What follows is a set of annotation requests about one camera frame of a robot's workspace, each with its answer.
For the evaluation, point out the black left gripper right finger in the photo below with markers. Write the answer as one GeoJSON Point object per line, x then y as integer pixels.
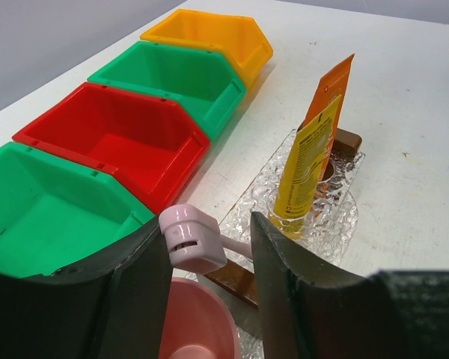
{"type": "Point", "coordinates": [309, 308]}

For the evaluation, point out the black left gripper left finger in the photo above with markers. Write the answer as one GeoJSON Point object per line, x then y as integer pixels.
{"type": "Point", "coordinates": [111, 304]}

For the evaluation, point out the brown tray handle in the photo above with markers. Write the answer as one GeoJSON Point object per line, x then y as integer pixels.
{"type": "Point", "coordinates": [236, 280]}
{"type": "Point", "coordinates": [347, 143]}

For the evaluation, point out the pink plastic cup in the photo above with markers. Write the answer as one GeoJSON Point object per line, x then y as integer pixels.
{"type": "Point", "coordinates": [198, 324]}

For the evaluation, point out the clear textured glass tray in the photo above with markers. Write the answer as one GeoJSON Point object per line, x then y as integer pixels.
{"type": "Point", "coordinates": [327, 230]}

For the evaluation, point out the white toothbrush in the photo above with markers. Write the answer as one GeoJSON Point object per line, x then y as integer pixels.
{"type": "Point", "coordinates": [194, 240]}

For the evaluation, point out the yellow toothpaste tube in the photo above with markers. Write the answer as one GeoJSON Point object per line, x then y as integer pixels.
{"type": "Point", "coordinates": [301, 173]}

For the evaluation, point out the orange toothpaste tube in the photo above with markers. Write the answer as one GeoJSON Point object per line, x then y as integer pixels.
{"type": "Point", "coordinates": [333, 84]}

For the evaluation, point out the left green plastic bin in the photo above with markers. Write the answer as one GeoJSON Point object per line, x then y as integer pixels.
{"type": "Point", "coordinates": [54, 212]}

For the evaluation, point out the green plastic bin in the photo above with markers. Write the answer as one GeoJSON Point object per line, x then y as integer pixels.
{"type": "Point", "coordinates": [202, 82]}
{"type": "Point", "coordinates": [54, 212]}

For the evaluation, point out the red plastic bin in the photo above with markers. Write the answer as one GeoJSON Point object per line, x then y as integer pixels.
{"type": "Point", "coordinates": [150, 145]}

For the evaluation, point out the right green plastic bin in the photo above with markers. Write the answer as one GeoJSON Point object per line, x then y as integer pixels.
{"type": "Point", "coordinates": [202, 82]}

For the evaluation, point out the orange plastic bin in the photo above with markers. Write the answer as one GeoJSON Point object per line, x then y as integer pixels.
{"type": "Point", "coordinates": [238, 38]}

